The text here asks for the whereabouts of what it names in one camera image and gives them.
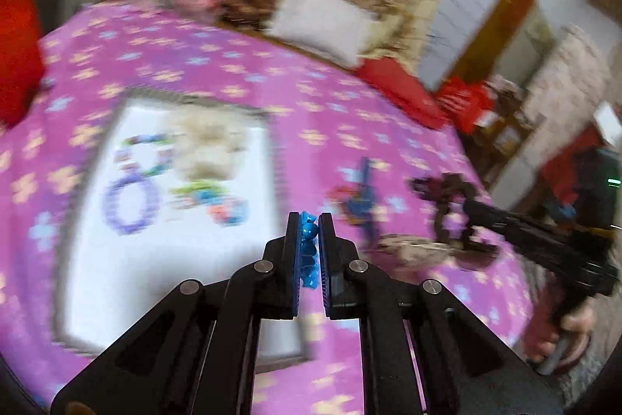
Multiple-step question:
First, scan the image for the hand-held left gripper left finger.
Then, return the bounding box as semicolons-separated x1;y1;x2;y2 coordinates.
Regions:
51;211;304;415

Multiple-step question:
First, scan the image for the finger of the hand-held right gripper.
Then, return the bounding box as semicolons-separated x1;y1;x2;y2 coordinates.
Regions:
459;213;618;296
461;196;591;257

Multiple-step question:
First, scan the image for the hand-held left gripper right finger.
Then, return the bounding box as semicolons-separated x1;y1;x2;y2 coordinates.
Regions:
318;212;564;415

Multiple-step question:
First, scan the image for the blue bead bracelet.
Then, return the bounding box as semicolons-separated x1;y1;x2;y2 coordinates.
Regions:
299;211;321;289

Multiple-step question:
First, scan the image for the black scrunchie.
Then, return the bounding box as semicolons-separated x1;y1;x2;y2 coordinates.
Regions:
411;173;502;271

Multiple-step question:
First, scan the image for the colourful plastic hair tie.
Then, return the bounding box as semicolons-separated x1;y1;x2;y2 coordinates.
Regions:
170;180;250;227

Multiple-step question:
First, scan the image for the cream polka dot scrunchie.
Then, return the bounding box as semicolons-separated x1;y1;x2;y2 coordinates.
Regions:
170;112;246;183

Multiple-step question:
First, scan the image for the colourful bead bracelet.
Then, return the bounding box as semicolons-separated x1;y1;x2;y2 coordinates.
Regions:
115;132;172;179

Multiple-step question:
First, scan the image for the purple bead bracelet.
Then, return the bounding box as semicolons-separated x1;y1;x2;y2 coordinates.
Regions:
101;176;162;237

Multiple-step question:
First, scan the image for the striped cardboard box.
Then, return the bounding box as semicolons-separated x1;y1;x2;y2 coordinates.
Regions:
51;87;312;372

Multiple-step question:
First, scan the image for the person's right hand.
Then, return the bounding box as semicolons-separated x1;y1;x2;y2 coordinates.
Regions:
526;297;599;376

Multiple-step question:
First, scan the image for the red clothing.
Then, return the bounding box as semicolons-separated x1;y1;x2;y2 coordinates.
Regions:
542;127;601;208

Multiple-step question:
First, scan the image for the blue hair clip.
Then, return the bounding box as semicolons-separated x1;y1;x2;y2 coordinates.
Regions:
349;156;381;242

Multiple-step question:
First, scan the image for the wooden chair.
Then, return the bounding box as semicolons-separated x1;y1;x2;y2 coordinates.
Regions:
466;88;546;193

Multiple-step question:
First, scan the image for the beige patterned scrunchie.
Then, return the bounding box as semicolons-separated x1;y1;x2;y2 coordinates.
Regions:
378;234;467;271

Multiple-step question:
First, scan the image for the red shopping bag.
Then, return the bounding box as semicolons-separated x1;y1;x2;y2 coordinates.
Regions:
436;76;497;135

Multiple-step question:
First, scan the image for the red ruffled cushion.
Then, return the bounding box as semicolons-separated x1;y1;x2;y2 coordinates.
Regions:
356;58;453;130

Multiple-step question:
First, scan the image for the grey pillow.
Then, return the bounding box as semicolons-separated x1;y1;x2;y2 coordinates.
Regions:
266;0;376;67

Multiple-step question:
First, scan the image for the red cloth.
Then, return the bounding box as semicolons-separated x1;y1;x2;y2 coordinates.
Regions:
0;0;47;130

